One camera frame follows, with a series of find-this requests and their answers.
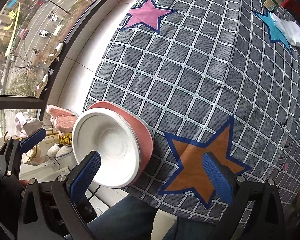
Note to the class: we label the pink square plate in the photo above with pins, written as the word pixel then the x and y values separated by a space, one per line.
pixel 140 128

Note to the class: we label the grey checked tablecloth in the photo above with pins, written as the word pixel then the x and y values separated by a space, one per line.
pixel 205 75

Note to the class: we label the pink slipper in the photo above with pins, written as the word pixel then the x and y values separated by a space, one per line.
pixel 62 119

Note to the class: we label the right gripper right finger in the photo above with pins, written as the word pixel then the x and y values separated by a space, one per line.
pixel 266 220

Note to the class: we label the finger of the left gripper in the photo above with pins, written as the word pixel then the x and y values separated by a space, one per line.
pixel 31 141

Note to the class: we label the white crumpled cloth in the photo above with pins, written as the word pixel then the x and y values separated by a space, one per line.
pixel 290 30

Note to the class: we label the white paper bowl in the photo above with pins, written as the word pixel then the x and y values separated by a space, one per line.
pixel 107 133

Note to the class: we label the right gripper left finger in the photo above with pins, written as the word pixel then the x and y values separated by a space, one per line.
pixel 55 209

